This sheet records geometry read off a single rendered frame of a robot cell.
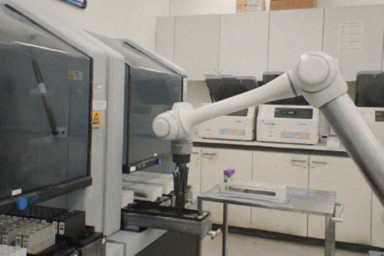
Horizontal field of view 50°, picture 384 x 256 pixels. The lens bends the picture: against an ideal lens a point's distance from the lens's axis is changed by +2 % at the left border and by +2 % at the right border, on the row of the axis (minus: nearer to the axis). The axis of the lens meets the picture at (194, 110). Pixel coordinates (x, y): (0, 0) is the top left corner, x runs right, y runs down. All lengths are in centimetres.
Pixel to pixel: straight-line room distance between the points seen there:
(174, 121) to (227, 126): 251
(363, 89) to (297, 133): 77
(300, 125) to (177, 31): 168
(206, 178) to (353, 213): 135
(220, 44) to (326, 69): 306
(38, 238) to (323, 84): 96
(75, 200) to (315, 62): 93
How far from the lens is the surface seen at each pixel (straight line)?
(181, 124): 148
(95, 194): 153
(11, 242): 133
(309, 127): 384
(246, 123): 390
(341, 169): 386
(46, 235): 133
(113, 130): 159
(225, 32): 432
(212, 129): 400
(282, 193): 191
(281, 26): 422
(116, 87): 160
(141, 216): 169
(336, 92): 136
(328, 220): 185
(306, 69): 132
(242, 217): 405
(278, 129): 386
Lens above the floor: 126
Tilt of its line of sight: 1 degrees down
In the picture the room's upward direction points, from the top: 2 degrees clockwise
